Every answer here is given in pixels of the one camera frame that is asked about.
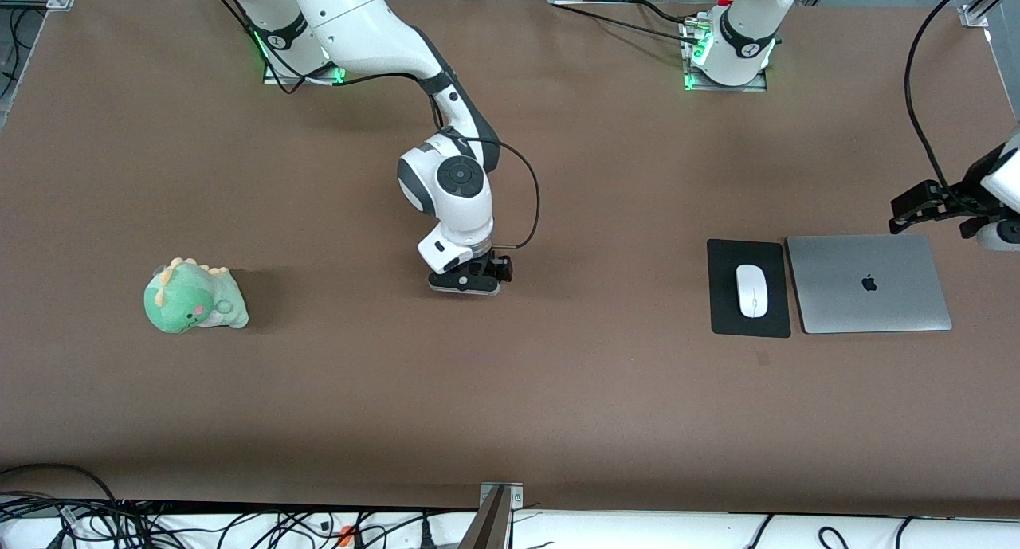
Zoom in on white computer mouse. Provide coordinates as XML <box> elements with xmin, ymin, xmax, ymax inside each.
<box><xmin>736</xmin><ymin>264</ymin><xmax>769</xmax><ymax>319</ymax></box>

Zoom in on black mouse pad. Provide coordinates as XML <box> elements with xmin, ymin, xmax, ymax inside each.
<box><xmin>707</xmin><ymin>238</ymin><xmax>792</xmax><ymax>339</ymax></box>

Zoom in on silver laptop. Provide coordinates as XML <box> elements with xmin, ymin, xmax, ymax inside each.
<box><xmin>786</xmin><ymin>233</ymin><xmax>954</xmax><ymax>335</ymax></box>

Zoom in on dark metal beam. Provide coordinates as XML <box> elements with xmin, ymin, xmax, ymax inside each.
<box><xmin>458</xmin><ymin>487</ymin><xmax>511</xmax><ymax>549</ymax></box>

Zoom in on green plush dinosaur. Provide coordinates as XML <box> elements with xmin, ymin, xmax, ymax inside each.
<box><xmin>143</xmin><ymin>257</ymin><xmax>249</xmax><ymax>334</ymax></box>

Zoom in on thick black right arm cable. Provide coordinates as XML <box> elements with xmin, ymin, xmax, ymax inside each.
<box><xmin>456</xmin><ymin>135</ymin><xmax>542</xmax><ymax>252</ymax></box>

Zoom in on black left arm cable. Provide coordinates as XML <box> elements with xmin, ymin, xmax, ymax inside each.
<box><xmin>903</xmin><ymin>0</ymin><xmax>993</xmax><ymax>207</ymax></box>

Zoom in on aluminium frame post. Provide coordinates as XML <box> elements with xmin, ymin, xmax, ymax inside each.
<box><xmin>960</xmin><ymin>0</ymin><xmax>1020</xmax><ymax>29</ymax></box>

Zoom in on silver metal bracket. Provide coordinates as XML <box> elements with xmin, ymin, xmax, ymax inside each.
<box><xmin>479</xmin><ymin>482</ymin><xmax>524</xmax><ymax>508</ymax></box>

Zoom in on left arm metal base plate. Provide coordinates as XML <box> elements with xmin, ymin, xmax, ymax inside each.
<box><xmin>683</xmin><ymin>15</ymin><xmax>768</xmax><ymax>93</ymax></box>

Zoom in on black cable on table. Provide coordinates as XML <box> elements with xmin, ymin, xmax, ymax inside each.
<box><xmin>548</xmin><ymin>0</ymin><xmax>706</xmax><ymax>48</ymax></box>

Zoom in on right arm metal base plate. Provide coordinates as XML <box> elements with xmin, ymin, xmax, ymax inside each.
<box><xmin>263</xmin><ymin>51</ymin><xmax>346</xmax><ymax>85</ymax></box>

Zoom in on black cable tangle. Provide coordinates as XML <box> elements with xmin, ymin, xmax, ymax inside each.
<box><xmin>0</xmin><ymin>497</ymin><xmax>447</xmax><ymax>549</ymax></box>

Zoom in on black cable loop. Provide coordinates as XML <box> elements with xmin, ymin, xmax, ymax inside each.
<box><xmin>0</xmin><ymin>462</ymin><xmax>120</xmax><ymax>506</ymax></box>

